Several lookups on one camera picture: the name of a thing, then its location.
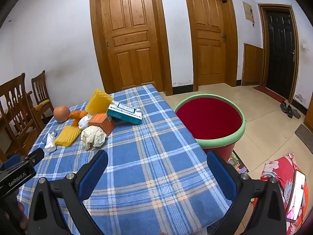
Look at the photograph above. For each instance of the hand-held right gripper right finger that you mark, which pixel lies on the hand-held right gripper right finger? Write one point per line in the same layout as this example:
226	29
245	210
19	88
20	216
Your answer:
220	173

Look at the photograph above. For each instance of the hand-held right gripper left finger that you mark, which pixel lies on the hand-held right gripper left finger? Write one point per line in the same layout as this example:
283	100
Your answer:
94	173

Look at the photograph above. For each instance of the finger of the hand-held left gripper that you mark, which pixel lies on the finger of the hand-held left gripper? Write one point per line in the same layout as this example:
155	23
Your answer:
36	155

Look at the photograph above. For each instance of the white plastic wrapper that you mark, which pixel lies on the white plastic wrapper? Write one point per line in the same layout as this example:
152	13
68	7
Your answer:
50	144

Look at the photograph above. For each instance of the small yellow foam fruit net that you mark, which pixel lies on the small yellow foam fruit net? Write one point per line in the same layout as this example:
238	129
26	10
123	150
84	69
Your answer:
67	135

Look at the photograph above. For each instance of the orange cardboard box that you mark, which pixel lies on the orange cardboard box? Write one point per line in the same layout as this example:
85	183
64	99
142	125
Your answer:
100	122

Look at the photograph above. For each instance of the white tissue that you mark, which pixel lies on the white tissue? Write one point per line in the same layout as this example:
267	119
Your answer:
84	122

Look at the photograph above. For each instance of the orange peel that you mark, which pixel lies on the orange peel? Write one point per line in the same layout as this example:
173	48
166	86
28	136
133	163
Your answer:
77	116

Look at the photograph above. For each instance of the red bucket with green rim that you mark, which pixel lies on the red bucket with green rim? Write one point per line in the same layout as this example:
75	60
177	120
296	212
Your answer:
210	117

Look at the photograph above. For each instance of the teal and white carton box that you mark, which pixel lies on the teal and white carton box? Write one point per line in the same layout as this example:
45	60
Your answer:
124	115

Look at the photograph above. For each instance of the large yellow foam fruit net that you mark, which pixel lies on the large yellow foam fruit net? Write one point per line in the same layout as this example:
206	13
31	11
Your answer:
97	101

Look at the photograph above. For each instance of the person's left hand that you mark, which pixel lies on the person's left hand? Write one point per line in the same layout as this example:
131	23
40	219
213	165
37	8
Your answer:
21	215

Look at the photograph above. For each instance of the colourful magazine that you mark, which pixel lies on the colourful magazine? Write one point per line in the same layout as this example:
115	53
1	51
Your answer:
238	164

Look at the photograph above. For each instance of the wooden chair with slatted back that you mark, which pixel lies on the wooden chair with slatted back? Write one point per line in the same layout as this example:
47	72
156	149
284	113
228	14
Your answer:
14	117

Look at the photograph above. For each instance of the round orange-pink apple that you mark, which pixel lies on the round orange-pink apple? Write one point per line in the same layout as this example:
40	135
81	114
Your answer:
61	113

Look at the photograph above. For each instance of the yellow seat cushion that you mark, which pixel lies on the yellow seat cushion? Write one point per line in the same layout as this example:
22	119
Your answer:
42	103

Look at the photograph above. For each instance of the blue plaid blanket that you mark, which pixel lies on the blue plaid blanket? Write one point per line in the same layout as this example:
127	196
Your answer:
151	164

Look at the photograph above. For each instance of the wooden chair with yellow cushion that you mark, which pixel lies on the wooden chair with yellow cushion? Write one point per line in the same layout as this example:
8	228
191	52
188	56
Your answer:
40	88

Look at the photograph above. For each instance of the smartphone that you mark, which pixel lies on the smartphone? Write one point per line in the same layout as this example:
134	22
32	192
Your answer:
297	195

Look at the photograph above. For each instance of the grey floor mat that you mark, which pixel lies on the grey floor mat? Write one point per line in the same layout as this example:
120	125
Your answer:
305	135

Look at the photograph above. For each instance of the red doormat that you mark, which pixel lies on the red doormat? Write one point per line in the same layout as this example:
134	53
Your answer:
269	93

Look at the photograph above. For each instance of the grey shoe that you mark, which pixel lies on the grey shoe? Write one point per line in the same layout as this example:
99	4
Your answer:
294	113

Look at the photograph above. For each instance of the low wooden cabinet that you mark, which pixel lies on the low wooden cabinet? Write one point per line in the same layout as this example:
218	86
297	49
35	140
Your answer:
309	115

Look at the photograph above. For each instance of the black entrance door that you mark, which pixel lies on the black entrance door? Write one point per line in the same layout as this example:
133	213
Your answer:
280	51

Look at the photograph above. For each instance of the panelled wooden door with decoration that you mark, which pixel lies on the panelled wooden door with decoration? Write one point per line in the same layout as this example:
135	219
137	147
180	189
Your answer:
207	36

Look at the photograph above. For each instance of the wooden wall cabinet panel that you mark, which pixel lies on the wooden wall cabinet panel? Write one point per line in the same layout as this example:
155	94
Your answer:
253	64

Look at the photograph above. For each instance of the white wall switch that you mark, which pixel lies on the white wall switch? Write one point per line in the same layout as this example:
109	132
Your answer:
305	47

